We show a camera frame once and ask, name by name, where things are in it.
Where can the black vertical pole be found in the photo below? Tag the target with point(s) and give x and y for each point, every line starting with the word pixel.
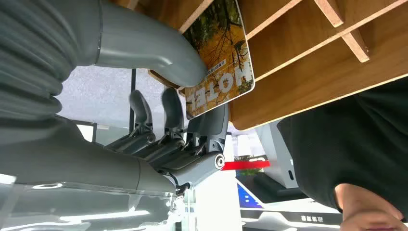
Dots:
pixel 132 95

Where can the clear plastic camera cover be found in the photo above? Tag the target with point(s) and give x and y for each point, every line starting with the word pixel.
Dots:
pixel 79 207

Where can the grey white kiosk stand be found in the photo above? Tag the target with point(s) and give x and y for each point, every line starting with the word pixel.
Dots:
pixel 277 153

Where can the red barrier ribbon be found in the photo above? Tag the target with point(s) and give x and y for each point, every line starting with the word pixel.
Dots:
pixel 245 165

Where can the wooden card rack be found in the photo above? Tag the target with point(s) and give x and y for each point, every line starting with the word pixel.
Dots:
pixel 318 63

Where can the person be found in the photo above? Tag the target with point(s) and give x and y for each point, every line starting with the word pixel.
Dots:
pixel 357 140

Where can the blue display screen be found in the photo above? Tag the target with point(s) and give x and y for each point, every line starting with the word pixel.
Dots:
pixel 247 199

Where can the green potted plant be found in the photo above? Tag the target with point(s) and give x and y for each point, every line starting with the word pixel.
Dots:
pixel 250 172

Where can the white counter with black sign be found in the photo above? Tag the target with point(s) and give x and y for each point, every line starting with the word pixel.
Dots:
pixel 287 218

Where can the ribbed grey right arm sleeve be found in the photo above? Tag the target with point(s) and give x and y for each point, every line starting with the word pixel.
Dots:
pixel 28 54

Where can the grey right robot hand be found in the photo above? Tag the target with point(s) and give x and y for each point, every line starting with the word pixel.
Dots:
pixel 79 159

